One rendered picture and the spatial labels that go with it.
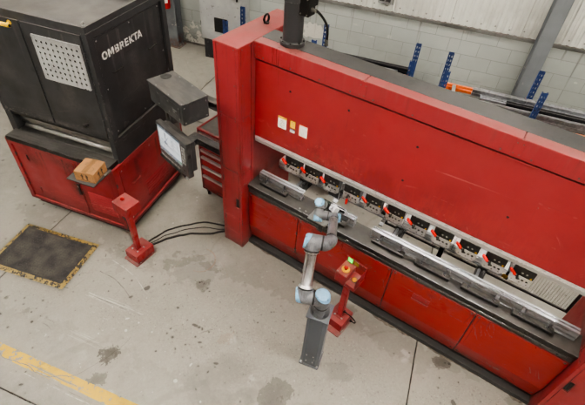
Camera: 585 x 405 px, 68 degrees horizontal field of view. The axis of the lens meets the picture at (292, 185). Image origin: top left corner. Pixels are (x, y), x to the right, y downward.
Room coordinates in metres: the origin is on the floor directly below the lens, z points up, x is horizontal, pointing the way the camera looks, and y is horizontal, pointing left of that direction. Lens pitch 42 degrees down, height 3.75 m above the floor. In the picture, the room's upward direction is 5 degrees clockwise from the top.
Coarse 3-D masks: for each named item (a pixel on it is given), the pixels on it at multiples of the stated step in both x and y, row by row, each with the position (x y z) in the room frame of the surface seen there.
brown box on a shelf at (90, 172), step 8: (88, 160) 3.00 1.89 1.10; (96, 160) 3.00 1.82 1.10; (80, 168) 2.88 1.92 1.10; (88, 168) 2.89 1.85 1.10; (96, 168) 2.90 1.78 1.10; (104, 168) 2.98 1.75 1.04; (72, 176) 2.88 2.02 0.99; (80, 176) 2.83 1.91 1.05; (88, 176) 2.82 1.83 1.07; (96, 176) 2.84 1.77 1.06; (104, 176) 2.92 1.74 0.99; (88, 184) 2.80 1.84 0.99; (96, 184) 2.81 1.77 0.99
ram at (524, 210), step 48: (288, 96) 3.03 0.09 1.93; (336, 96) 2.82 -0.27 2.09; (288, 144) 3.02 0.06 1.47; (336, 144) 2.79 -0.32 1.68; (384, 144) 2.59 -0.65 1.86; (432, 144) 2.43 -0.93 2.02; (480, 144) 2.30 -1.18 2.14; (384, 192) 2.54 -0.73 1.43; (432, 192) 2.37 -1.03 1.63; (480, 192) 2.22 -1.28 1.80; (528, 192) 2.09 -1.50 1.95; (576, 192) 1.98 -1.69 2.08; (528, 240) 2.01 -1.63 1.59; (576, 240) 1.90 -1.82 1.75
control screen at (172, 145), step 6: (162, 132) 2.96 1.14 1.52; (162, 138) 2.97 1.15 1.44; (168, 138) 2.90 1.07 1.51; (174, 138) 2.82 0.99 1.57; (162, 144) 2.99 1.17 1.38; (168, 144) 2.91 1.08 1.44; (174, 144) 2.83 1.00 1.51; (168, 150) 2.92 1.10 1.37; (174, 150) 2.84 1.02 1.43; (174, 156) 2.86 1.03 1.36; (180, 156) 2.78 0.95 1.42; (180, 162) 2.79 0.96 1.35
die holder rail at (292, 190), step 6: (264, 174) 3.16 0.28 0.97; (270, 174) 3.17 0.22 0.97; (270, 180) 3.12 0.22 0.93; (276, 180) 3.09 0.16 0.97; (282, 180) 3.09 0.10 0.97; (282, 186) 3.05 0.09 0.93; (288, 186) 3.01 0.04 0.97; (294, 186) 3.02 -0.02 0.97; (288, 192) 3.01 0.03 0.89; (294, 192) 2.98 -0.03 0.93; (300, 192) 2.95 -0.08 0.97; (300, 198) 2.94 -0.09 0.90
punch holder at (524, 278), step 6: (516, 264) 2.00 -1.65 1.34; (516, 270) 1.99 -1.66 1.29; (522, 270) 1.97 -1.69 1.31; (528, 270) 1.96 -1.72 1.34; (510, 276) 1.99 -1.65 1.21; (522, 276) 1.96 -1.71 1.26; (528, 276) 1.95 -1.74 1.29; (534, 276) 1.93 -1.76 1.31; (516, 282) 1.97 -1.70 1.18; (522, 282) 1.95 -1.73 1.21; (528, 282) 1.93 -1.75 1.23
